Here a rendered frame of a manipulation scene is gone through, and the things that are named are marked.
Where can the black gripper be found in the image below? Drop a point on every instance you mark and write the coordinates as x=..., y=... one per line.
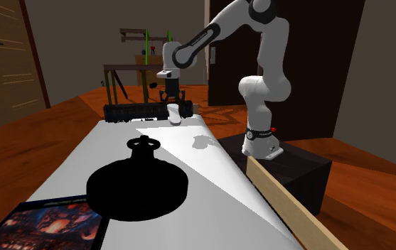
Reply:
x=172, y=86

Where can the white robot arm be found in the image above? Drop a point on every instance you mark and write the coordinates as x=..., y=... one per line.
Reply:
x=266, y=86

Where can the white remote control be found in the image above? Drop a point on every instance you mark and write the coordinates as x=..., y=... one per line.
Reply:
x=174, y=114

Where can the black keyboard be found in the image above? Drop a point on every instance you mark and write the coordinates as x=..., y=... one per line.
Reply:
x=131, y=111

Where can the brown workbench with green legs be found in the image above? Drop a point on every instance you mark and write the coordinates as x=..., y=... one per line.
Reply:
x=128, y=67

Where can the black round kettle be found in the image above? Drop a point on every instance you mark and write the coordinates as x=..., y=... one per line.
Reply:
x=137, y=188

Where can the white table with wooden edge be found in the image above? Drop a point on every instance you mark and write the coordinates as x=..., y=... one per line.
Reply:
x=218, y=207

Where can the dark wooden wardrobe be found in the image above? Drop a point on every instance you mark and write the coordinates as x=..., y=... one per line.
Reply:
x=308, y=69

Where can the dark robot stand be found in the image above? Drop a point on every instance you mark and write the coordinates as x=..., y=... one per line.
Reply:
x=298, y=173

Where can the book with red blue cover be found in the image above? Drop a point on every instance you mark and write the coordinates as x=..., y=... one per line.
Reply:
x=41, y=225

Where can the brown wall shelf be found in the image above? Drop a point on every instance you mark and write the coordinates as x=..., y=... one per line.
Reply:
x=133, y=33

